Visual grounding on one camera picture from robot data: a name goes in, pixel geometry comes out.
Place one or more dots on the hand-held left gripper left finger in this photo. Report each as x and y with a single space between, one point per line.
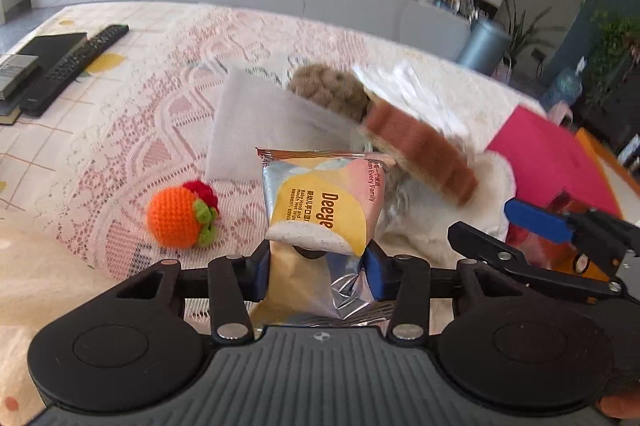
260 273

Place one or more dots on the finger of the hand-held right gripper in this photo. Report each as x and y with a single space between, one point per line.
540 218
500 253

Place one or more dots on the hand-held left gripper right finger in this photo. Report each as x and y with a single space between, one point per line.
376 275

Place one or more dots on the wet wipes packet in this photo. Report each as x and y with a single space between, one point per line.
320 206

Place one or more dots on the white translucent bag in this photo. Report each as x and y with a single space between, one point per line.
255 126

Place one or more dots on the brown plush toy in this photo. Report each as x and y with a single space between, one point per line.
327 91

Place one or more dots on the pink red cloth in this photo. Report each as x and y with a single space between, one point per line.
545 151

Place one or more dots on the white fluffy cloth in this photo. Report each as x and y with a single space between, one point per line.
430 221

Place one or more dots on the orange box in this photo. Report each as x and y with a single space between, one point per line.
595 146

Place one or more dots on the orange crochet fruit toy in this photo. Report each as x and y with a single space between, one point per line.
172 218

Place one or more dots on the blue water jug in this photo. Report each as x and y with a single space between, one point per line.
565 86

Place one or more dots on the blue-grey trash can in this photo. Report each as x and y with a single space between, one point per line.
482 48

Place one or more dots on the large leafy plant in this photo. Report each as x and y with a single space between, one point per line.
617 51

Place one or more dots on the potted plant with thin leaves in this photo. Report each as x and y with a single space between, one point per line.
520 31

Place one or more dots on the black remote control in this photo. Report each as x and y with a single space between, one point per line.
75 63

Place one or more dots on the black flat device box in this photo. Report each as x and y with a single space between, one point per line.
55 46

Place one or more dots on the silver device box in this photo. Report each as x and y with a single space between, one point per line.
15 73

